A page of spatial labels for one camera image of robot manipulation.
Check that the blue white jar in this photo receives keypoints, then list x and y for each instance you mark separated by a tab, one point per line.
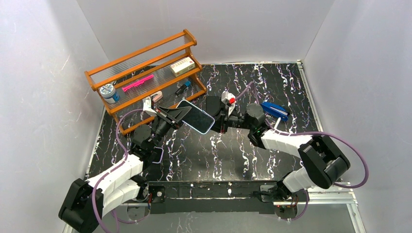
109	93

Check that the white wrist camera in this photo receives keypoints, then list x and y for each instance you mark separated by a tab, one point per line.
229	100
147	107

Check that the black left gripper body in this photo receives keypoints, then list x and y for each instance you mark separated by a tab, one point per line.
168	116

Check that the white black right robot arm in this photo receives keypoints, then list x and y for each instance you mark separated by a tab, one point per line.
323	162

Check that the white pink tape dispenser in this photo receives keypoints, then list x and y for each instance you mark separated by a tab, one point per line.
156	97

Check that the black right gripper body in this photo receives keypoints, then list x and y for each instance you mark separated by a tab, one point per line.
221	116

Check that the phone in purple case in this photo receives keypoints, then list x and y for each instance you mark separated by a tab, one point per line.
158	152

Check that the white red small box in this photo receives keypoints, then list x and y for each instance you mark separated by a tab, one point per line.
182	66

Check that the white pen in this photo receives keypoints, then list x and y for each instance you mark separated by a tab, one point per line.
277	123

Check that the black blue marker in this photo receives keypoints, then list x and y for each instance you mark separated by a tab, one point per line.
182	88

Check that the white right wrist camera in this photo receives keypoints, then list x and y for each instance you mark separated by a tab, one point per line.
229	100

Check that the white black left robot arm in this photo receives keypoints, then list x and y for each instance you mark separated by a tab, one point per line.
87	201

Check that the black phone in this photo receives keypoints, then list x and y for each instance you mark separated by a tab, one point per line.
213	105

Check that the pink comb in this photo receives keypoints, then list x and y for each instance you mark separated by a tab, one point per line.
137	83

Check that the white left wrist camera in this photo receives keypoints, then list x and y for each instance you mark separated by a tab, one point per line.
147	107

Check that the blue stapler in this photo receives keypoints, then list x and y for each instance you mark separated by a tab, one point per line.
275	110

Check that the orange wooden shelf rack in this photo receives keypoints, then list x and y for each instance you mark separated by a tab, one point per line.
164	72

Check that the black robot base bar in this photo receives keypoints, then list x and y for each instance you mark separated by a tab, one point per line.
264	197

